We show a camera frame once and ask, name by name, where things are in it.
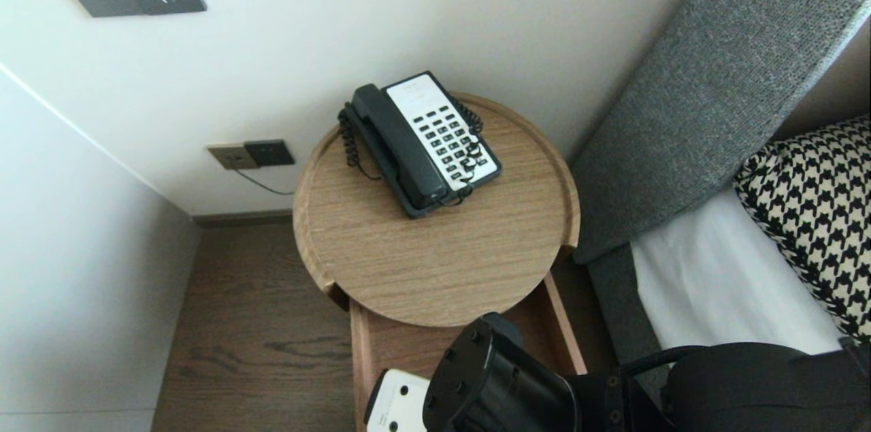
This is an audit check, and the black white corded telephone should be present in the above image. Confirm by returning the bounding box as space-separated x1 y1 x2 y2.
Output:
342 71 503 219

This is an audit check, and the thin black wall cable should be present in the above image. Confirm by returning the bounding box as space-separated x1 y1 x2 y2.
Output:
231 165 295 197

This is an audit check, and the black coiled telephone cord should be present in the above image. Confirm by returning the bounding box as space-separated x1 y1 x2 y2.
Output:
338 97 488 207

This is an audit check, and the black wall socket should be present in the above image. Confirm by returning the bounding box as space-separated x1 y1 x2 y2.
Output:
245 139 296 168

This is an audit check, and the grey upholstered bed frame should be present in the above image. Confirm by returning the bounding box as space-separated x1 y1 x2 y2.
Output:
587 245 673 407

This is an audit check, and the round wooden bedside table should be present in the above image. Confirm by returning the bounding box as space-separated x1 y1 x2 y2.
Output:
293 92 580 328

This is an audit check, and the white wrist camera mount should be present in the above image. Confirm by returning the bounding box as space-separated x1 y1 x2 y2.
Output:
363 368 432 432

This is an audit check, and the wooden baseboard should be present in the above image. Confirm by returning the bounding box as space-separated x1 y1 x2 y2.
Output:
193 210 295 229

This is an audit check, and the white bed sheet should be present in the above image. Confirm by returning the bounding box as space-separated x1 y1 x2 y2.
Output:
629 187 850 359

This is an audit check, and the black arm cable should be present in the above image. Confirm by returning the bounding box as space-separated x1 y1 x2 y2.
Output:
619 344 712 378

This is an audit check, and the black telephone handset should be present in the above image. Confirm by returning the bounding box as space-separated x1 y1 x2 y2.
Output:
350 83 450 210

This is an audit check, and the grey upholstered headboard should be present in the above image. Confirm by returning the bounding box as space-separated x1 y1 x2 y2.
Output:
570 0 871 265

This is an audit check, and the round wooden side table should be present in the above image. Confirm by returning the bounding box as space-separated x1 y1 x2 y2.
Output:
349 271 590 432

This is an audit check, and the houndstooth pillow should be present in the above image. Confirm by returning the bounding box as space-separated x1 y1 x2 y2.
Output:
732 115 871 346

